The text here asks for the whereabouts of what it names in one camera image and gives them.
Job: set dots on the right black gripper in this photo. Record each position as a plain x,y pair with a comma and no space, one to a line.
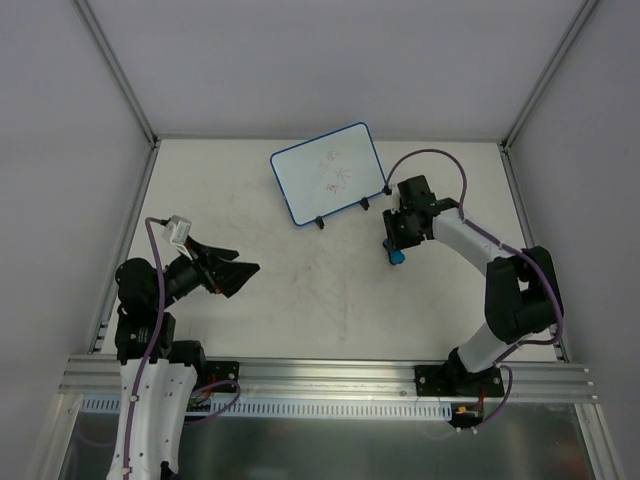
396,230

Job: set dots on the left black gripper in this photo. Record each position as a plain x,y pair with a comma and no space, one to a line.
208,273

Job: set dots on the blue whiteboard eraser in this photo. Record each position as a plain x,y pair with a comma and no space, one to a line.
395,257

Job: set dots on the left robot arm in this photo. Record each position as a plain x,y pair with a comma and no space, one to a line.
158,373

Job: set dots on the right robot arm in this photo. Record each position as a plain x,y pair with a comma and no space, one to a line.
521,295

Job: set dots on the blue framed whiteboard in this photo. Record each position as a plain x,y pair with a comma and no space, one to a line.
327,174

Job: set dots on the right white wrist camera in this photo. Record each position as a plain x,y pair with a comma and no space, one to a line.
389,190

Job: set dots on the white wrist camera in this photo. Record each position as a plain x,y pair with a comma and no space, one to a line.
176,233
389,190

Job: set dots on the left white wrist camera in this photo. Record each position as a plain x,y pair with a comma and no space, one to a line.
176,233

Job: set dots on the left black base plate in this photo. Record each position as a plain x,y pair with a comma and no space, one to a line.
221,376

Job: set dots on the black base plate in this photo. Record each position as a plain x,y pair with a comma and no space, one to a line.
445,381
221,376

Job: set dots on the left aluminium frame post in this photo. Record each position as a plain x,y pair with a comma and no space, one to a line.
100,40

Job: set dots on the aluminium frame post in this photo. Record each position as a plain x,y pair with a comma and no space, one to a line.
562,49
100,40

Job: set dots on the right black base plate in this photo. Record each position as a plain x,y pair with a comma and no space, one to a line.
445,381

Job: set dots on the aluminium mounting rail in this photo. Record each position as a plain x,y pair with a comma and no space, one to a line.
533,382

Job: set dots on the white slotted cable duct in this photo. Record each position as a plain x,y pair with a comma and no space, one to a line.
254,407

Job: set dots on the right aluminium frame post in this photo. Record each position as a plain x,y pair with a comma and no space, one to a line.
562,49

